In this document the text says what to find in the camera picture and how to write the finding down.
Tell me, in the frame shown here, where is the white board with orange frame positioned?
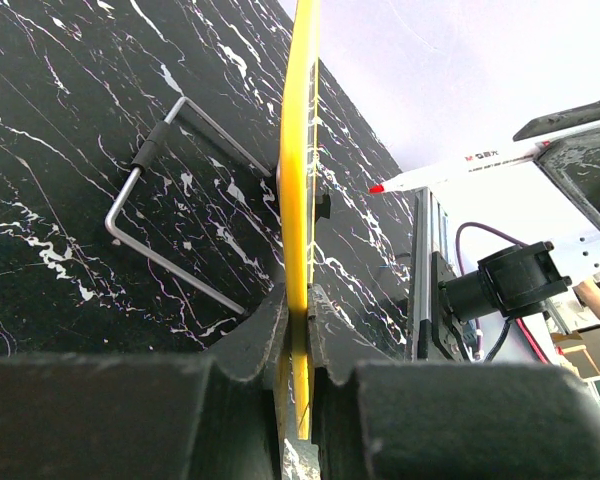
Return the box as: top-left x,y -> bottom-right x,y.
278,1 -> 320,440

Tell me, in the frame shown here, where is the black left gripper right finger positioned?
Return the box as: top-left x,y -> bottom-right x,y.
309,285 -> 600,479

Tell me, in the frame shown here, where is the aluminium frame post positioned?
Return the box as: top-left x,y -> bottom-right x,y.
411,187 -> 453,361

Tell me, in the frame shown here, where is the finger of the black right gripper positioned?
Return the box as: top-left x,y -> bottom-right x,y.
534,132 -> 600,231
513,100 -> 600,141

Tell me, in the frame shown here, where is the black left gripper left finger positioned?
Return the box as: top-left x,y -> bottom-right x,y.
0,285 -> 288,479

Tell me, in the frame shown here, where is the metal wire board stand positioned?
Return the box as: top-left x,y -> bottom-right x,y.
104,96 -> 281,316

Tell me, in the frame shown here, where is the black motor on mount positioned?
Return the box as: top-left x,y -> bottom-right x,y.
438,242 -> 572,321

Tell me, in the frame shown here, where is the white red marker pen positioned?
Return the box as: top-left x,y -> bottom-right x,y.
368,140 -> 551,195

